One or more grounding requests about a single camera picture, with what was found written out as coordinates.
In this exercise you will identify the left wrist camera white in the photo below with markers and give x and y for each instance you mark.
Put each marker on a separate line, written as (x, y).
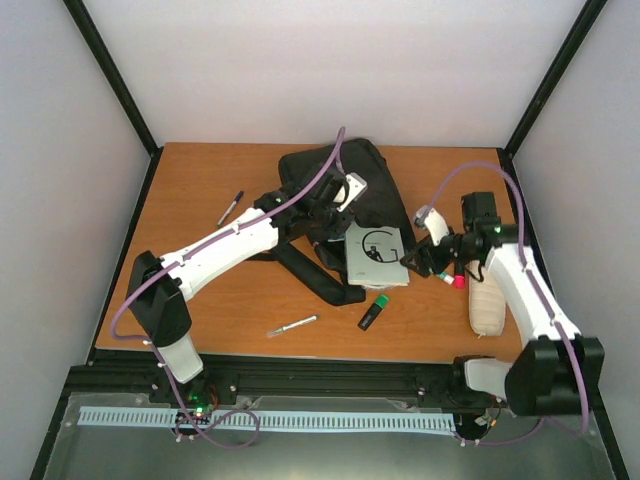
(355, 187)

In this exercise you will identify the black frame post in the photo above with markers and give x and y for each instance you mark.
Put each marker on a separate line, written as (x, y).
(571, 44)
(98, 48)

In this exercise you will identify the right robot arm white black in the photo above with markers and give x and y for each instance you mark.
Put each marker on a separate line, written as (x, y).
(530, 310)

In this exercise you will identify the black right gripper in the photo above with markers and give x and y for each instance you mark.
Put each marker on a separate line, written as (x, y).
(424, 249)

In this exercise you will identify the right black frame post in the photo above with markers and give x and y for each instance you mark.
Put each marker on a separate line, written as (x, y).
(571, 44)

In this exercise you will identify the left black frame post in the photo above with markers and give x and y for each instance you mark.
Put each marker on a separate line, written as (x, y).
(98, 48)

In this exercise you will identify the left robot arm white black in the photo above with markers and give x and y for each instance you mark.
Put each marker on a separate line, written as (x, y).
(160, 287)

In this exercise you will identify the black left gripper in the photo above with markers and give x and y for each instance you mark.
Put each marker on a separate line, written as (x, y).
(336, 230)

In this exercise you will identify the pink black highlighter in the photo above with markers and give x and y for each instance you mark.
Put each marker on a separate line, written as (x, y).
(459, 281)

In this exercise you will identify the light blue cable duct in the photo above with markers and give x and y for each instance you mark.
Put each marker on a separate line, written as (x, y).
(272, 421)

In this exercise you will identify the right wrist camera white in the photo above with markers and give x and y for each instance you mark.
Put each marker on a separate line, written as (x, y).
(430, 220)

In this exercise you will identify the black aluminium rail base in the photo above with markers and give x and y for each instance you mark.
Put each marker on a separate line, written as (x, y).
(227, 378)

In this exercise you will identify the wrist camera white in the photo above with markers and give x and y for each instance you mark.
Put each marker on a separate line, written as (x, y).
(355, 187)
(430, 220)

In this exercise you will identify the black student backpack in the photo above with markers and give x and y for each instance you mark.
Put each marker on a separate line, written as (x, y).
(345, 184)

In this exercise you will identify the beige pencil case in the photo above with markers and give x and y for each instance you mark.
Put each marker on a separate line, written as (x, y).
(487, 307)

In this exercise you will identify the grey book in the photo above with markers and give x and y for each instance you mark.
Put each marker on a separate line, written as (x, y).
(373, 257)

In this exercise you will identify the green black highlighter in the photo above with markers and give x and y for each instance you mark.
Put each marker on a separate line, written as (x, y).
(373, 312)

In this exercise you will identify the white green glue stick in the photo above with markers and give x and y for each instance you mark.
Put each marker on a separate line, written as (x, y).
(447, 278)

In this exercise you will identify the silver pen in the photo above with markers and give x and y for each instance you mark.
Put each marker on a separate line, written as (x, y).
(284, 328)

